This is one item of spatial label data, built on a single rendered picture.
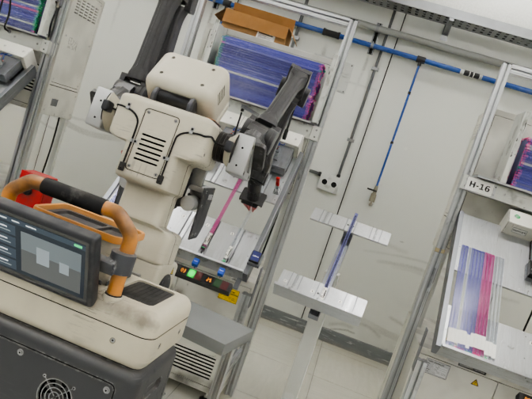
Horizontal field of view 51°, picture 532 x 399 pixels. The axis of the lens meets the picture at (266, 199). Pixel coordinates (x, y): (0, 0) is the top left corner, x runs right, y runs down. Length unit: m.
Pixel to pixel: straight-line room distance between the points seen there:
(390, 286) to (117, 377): 3.12
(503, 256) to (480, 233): 0.14
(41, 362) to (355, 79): 3.27
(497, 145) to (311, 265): 1.83
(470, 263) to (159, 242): 1.40
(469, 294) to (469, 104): 2.04
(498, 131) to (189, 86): 1.69
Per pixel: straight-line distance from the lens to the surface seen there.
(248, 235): 2.32
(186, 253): 2.27
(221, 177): 2.51
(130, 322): 1.21
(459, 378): 2.62
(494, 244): 2.63
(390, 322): 4.23
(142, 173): 1.52
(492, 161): 2.84
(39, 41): 3.17
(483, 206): 2.83
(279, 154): 2.53
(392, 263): 4.14
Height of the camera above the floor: 1.21
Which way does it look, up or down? 5 degrees down
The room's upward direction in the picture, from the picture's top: 18 degrees clockwise
